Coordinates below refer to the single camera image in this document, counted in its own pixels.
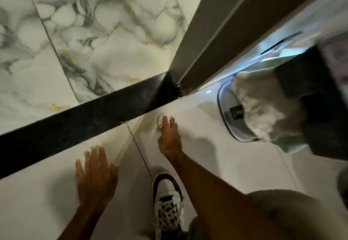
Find small white crumpled cloth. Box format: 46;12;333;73
157;114;174;135

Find brown wooden door frame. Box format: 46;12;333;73
169;0;337;94

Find white and black sneaker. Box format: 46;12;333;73
150;166;186;234

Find person's left hand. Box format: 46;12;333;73
76;146;119;210

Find person's beige trousers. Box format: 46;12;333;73
187;189;348;240

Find white washing machine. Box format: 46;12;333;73
188;0;348;194

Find person's left forearm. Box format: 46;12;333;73
56;203;110;240

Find person's right forearm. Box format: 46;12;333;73
166;151;289;240

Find dark grey garment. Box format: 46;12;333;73
273;45;348;162

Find white cloth garment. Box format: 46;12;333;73
231;67;309;143

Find person's right hand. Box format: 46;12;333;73
158;116;183;159

